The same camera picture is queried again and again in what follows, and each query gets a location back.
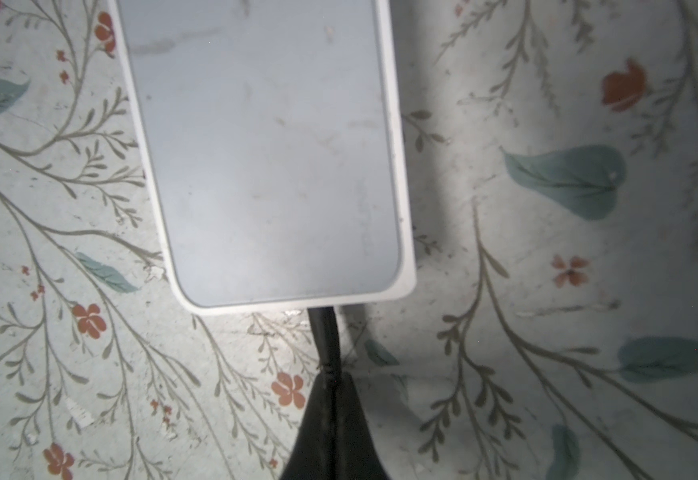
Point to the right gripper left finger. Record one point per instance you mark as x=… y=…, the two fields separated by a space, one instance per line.
x=312 y=454

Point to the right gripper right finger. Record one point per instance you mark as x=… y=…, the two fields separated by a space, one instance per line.
x=354 y=456

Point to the floral table mat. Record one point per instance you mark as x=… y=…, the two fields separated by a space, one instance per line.
x=552 y=157

